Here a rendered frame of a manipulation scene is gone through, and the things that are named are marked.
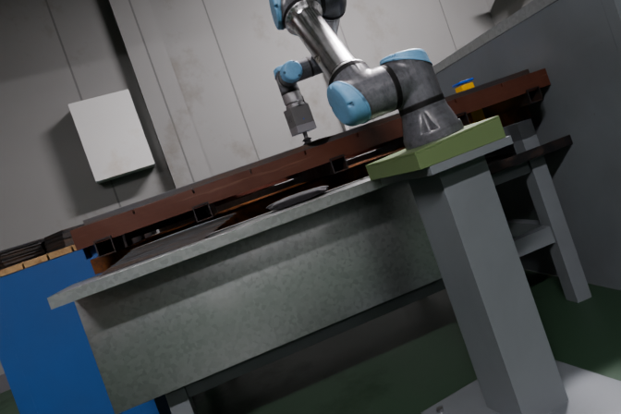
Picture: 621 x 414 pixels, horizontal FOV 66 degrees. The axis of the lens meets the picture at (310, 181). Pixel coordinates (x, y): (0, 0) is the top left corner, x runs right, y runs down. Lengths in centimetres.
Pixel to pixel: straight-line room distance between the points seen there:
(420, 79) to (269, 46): 338
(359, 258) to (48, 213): 304
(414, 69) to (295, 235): 60
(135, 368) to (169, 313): 17
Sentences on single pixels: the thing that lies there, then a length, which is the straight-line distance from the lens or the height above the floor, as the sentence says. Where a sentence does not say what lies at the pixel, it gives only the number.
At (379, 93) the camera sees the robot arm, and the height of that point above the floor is 88.
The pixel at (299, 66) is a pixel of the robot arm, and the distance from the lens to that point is 176.
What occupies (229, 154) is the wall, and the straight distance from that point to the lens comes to 416.
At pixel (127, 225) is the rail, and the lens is 148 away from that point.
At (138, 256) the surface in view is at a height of 70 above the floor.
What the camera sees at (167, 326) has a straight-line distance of 147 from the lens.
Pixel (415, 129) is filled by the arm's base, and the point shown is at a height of 77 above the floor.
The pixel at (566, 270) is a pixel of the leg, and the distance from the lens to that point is 194.
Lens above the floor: 76
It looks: 1 degrees down
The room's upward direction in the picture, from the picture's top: 19 degrees counter-clockwise
